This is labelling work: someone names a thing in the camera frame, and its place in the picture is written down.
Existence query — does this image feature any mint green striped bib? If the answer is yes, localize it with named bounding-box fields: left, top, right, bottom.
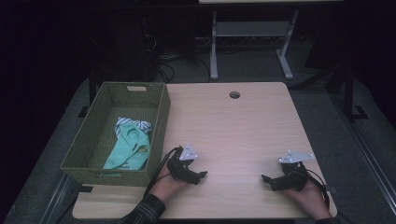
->
left=102, top=117, right=153, bottom=172

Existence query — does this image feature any hand-held gripper black cable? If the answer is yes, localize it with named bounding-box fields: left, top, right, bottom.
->
left=143, top=147, right=183, bottom=197
left=302, top=168, right=332, bottom=209

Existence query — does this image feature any black metal stand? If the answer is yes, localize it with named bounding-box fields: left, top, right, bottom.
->
left=292, top=62, right=369, bottom=123

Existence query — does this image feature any bundle of floor cables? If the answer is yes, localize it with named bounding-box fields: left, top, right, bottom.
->
left=157, top=53, right=211, bottom=84

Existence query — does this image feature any person's right hand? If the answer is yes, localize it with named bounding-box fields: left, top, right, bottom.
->
left=284, top=179, right=332, bottom=220

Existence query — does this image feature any left hand-held gripper black cable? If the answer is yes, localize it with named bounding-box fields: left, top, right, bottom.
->
left=143, top=147, right=183, bottom=197

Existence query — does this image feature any right hand-held gripper black cable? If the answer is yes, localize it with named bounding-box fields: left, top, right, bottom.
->
left=302, top=168, right=332, bottom=209

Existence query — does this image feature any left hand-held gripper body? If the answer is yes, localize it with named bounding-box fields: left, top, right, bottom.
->
left=166, top=143, right=200, bottom=181

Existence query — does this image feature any white metal stand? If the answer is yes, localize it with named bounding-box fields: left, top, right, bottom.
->
left=209, top=9, right=299, bottom=81

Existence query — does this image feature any person's left hand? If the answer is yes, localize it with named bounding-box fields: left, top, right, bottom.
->
left=151, top=174, right=188, bottom=203

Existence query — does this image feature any green woven basket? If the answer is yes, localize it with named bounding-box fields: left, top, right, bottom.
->
left=60, top=81, right=172, bottom=188

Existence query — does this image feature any black metal post with bracket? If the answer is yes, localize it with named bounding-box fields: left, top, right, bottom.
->
left=77, top=70, right=97, bottom=119

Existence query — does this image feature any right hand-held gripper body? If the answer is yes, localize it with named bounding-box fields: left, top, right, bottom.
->
left=277, top=149, right=315, bottom=191

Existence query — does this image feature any metal floor rail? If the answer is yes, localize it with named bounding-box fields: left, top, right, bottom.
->
left=38, top=172, right=76, bottom=224
left=330, top=92, right=396, bottom=216

